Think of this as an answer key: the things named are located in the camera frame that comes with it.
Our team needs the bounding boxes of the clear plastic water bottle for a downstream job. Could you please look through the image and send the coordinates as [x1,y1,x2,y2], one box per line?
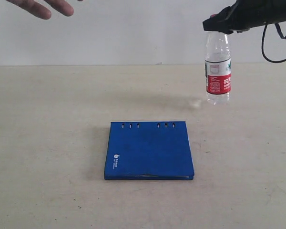
[204,31,231,105]

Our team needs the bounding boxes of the blue ring binder notebook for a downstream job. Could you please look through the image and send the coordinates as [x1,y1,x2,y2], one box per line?
[104,121,194,180]

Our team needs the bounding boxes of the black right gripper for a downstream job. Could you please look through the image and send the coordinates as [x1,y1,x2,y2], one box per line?
[203,0,286,34]

